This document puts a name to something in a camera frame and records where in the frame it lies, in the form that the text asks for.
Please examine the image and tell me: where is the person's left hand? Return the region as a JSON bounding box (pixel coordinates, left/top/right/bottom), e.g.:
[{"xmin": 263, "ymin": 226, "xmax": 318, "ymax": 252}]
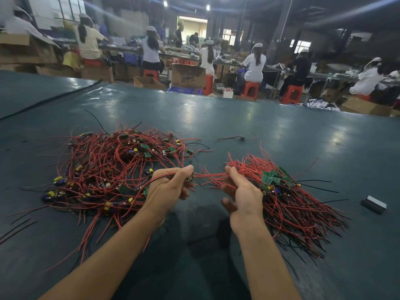
[{"xmin": 140, "ymin": 164, "xmax": 195, "ymax": 225}]

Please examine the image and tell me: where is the sorted bundle of wired boards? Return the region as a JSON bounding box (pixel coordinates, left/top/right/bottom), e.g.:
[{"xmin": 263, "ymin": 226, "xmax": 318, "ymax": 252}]
[{"xmin": 209, "ymin": 145, "xmax": 350, "ymax": 260}]

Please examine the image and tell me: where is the blue plastic crate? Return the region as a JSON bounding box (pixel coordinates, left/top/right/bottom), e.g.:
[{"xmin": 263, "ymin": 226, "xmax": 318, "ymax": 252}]
[{"xmin": 169, "ymin": 87, "xmax": 205, "ymax": 95}]

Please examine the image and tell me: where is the person's right forearm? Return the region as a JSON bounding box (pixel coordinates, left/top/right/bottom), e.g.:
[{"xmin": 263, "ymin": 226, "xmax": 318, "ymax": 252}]
[{"xmin": 232, "ymin": 227, "xmax": 302, "ymax": 300}]

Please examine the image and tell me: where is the yellow sack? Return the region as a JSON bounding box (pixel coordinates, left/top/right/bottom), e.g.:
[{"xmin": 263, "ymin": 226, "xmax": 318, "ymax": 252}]
[{"xmin": 63, "ymin": 52, "xmax": 83, "ymax": 70}]

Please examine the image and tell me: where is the small black grey block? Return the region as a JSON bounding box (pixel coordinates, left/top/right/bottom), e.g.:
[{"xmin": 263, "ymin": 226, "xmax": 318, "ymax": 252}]
[{"xmin": 361, "ymin": 195, "xmax": 388, "ymax": 215}]

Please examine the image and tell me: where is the heap of black white items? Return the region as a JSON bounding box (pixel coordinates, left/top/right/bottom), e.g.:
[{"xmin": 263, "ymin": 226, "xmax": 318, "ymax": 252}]
[{"xmin": 306, "ymin": 98, "xmax": 341, "ymax": 111}]

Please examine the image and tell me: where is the large open cardboard box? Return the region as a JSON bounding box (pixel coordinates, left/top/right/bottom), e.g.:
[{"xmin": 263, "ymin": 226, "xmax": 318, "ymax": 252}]
[{"xmin": 0, "ymin": 33, "xmax": 60, "ymax": 65}]

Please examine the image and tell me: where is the person's right hand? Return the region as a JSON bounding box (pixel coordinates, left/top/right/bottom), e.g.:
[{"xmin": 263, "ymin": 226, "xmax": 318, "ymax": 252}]
[{"xmin": 221, "ymin": 165, "xmax": 266, "ymax": 238}]

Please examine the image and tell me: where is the person's left forearm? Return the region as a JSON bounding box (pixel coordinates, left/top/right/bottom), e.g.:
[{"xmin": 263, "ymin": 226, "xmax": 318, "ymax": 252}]
[{"xmin": 39, "ymin": 212, "xmax": 163, "ymax": 300}]

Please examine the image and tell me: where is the lone wired component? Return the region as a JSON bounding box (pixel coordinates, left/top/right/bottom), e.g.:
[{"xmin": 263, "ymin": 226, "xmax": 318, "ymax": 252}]
[{"xmin": 216, "ymin": 132, "xmax": 258, "ymax": 143}]

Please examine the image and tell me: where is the grid window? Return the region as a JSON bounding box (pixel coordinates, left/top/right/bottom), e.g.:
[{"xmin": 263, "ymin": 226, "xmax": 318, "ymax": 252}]
[{"xmin": 51, "ymin": 0, "xmax": 87, "ymax": 21}]

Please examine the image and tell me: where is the pile of red-wired boards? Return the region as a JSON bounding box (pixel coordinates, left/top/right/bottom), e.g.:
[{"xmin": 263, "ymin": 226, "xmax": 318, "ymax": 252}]
[{"xmin": 0, "ymin": 118, "xmax": 213, "ymax": 273}]

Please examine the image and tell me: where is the red wire with yellow connector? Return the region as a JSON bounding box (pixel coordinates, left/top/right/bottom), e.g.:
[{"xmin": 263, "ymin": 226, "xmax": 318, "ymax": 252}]
[{"xmin": 145, "ymin": 170, "xmax": 233, "ymax": 184}]

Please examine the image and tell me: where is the dark green table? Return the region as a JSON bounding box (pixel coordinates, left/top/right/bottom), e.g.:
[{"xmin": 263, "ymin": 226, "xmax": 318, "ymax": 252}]
[{"xmin": 0, "ymin": 70, "xmax": 400, "ymax": 300}]

